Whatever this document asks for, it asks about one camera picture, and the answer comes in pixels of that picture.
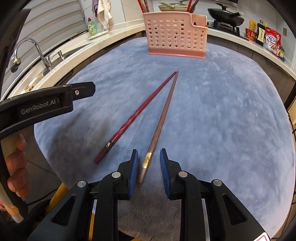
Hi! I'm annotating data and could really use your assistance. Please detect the pink perforated utensil holder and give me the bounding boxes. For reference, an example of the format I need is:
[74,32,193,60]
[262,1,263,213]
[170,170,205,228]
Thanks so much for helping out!
[143,11,208,59]

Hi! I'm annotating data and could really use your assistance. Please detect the beige pan with lid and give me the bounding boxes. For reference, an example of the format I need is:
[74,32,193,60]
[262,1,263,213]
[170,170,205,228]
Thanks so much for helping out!
[158,1,188,11]

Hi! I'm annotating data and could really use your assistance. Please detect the red cereal bag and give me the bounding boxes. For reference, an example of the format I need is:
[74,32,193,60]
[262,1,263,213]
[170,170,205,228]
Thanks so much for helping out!
[263,27,281,56]

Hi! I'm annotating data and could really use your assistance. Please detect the steel sink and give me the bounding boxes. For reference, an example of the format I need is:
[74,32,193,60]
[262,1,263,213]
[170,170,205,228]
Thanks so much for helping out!
[20,44,87,94]

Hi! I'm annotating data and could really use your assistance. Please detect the chrome faucet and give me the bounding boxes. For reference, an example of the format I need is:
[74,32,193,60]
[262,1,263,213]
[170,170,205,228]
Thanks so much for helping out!
[10,38,65,73]

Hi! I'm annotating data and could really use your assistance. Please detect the red instant noodle cup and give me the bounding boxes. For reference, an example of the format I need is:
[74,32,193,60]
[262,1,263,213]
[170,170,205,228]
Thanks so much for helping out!
[245,28,256,41]

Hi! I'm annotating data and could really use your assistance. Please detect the blue fleece table mat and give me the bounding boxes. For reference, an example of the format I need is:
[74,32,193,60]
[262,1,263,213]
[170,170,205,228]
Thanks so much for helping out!
[35,38,295,240]

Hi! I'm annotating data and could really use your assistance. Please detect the brown chopstick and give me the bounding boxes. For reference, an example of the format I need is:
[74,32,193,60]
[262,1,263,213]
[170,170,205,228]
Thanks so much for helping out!
[138,71,179,184]

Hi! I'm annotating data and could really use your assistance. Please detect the dark soy sauce bottle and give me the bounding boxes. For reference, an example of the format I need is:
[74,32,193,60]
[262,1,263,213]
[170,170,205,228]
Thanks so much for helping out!
[255,23,265,46]

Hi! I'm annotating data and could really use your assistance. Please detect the maroon chopstick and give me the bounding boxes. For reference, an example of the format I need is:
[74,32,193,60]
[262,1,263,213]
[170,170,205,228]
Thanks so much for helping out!
[144,0,149,13]

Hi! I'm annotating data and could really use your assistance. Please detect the person's left hand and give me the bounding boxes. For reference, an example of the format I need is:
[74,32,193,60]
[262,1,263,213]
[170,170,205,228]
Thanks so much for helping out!
[0,133,32,216]

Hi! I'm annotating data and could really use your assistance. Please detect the purple hanging cloth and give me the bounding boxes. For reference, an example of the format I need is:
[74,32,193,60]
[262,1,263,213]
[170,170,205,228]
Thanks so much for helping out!
[92,0,99,17]

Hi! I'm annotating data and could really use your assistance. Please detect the small white plate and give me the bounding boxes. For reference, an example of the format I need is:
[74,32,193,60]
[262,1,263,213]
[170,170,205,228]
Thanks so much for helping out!
[87,30,109,40]

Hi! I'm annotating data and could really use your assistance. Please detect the red twisted chopstick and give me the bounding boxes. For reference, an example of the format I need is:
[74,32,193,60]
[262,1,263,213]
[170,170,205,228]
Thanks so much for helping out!
[186,0,192,12]

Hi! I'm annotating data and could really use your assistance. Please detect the white hanging towel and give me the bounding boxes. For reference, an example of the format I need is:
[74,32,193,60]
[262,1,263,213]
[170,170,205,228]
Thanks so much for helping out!
[96,0,112,31]

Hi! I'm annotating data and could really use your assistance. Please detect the dark red chopstick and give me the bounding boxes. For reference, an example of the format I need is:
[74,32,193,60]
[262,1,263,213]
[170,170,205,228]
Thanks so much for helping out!
[137,0,145,13]

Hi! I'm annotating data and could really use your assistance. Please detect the bright red chopstick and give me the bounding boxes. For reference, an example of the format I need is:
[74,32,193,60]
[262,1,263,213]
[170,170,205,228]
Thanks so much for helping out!
[94,71,178,164]

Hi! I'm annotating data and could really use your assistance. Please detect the yellow snack packet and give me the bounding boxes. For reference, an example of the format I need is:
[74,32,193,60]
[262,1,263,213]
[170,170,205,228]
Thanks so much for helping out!
[248,19,256,32]

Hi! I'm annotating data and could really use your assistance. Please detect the green dish soap bottle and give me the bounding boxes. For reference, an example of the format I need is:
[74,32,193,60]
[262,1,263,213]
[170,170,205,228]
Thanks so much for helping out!
[87,18,97,36]

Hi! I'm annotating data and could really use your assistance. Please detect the black wok with lid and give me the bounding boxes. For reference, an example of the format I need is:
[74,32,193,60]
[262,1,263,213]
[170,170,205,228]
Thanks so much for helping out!
[207,3,244,27]

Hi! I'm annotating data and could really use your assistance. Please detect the small blue yellow container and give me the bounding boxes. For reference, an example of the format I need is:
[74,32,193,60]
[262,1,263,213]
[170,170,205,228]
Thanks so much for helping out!
[278,47,285,62]

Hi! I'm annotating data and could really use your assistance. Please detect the black gas hob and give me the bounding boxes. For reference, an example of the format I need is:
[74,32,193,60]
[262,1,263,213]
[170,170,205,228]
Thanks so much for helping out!
[207,20,249,41]

